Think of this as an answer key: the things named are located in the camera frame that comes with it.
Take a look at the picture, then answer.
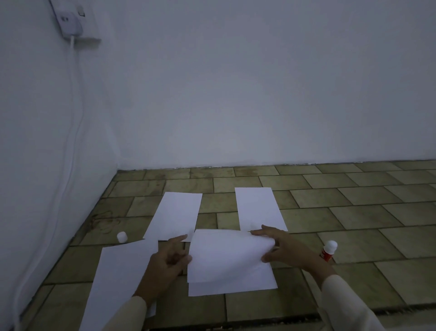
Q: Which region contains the person's right hand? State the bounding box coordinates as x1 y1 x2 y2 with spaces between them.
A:
250 224 338 282

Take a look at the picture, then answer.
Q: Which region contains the white wall socket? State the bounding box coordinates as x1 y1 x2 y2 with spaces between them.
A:
49 0 102 44

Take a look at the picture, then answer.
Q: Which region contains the white power cable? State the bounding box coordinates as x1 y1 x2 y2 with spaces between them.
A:
12 34 84 331

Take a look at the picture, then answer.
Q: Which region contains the person's left forearm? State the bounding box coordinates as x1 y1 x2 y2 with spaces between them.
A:
105 295 158 331

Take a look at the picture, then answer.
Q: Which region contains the person's right forearm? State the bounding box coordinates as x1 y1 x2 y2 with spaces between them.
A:
317 271 386 331

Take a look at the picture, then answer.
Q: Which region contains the stack of white papers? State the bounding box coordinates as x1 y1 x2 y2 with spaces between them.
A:
234 187 288 232
143 192 203 243

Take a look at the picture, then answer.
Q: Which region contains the white plug adapter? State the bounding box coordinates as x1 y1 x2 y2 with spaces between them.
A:
56 10 84 36

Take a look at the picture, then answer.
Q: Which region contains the person's left hand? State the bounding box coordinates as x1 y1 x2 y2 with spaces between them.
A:
134 234 193 307

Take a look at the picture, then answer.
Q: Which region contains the red and white glue stick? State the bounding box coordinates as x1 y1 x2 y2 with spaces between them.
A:
319 240 338 263

